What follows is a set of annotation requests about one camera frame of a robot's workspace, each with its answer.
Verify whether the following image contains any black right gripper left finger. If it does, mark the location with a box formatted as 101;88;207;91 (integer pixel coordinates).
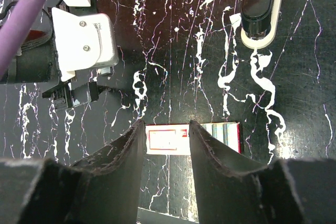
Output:
1;120;146;223

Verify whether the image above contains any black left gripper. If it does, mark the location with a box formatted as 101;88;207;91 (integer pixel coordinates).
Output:
1;11;59;84

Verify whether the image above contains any grey staple strip piece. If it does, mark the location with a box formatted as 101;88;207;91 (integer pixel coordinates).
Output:
97;67;112;76

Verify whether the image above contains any staple box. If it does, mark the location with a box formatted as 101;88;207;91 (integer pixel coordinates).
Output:
145;122;243;155

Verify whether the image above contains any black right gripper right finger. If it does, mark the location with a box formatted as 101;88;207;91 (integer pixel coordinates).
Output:
189;121;335;223

